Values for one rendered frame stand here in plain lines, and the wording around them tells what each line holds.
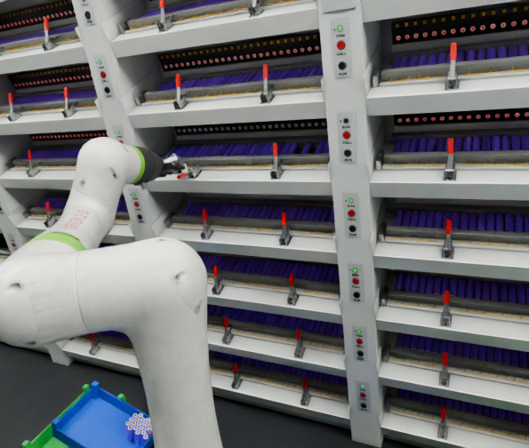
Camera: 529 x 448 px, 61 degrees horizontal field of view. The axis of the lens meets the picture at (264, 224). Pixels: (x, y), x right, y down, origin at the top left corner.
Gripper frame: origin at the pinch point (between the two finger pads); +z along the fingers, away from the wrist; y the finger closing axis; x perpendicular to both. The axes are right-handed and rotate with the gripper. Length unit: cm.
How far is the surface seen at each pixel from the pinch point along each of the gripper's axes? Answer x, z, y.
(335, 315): -55, 9, 26
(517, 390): -88, 12, 65
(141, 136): 15.0, 4.3, -10.6
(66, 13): 64, 8, -23
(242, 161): -4.2, 4.6, 17.0
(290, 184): -16.2, -2.1, 29.4
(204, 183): -6.4, 1.9, 4.9
